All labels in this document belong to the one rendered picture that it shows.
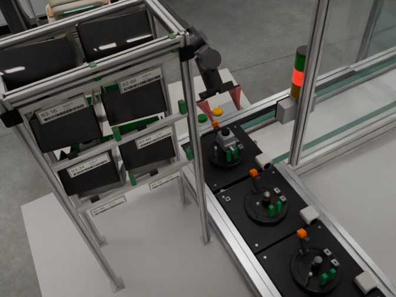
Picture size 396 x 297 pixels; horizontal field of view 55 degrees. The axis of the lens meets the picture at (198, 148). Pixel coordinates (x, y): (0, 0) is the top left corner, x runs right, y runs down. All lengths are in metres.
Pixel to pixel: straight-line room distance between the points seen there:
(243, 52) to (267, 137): 2.06
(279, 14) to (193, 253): 3.09
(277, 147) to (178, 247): 0.53
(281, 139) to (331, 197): 0.29
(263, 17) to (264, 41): 0.39
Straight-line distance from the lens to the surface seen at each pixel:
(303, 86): 1.14
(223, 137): 1.30
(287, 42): 3.66
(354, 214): 1.44
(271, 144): 1.51
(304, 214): 1.25
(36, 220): 1.54
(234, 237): 1.23
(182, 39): 0.72
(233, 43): 3.62
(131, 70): 0.71
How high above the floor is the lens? 2.05
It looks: 49 degrees down
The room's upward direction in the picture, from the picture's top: 7 degrees counter-clockwise
